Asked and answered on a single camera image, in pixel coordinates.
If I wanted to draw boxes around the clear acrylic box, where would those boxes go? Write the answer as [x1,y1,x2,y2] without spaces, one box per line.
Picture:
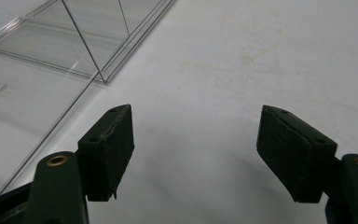
[0,0,177,197]

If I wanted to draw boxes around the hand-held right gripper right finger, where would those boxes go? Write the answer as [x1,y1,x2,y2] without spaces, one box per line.
[255,105,358,224]

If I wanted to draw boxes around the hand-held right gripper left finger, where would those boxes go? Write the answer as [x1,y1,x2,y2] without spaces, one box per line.
[24,104,135,224]

